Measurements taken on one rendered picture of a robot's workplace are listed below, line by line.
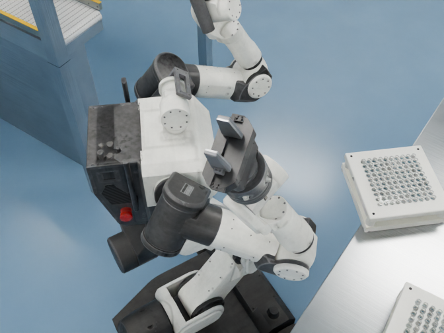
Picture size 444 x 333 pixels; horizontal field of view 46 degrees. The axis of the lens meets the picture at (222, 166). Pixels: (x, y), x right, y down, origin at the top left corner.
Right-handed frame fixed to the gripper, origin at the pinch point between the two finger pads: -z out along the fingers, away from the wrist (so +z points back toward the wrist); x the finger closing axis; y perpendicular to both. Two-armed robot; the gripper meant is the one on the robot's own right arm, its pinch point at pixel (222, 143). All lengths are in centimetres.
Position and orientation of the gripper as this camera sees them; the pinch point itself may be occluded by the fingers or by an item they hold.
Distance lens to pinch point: 76.8
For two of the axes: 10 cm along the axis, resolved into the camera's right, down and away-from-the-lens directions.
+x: 3.3, -9.1, 2.5
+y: 9.1, 2.3, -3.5
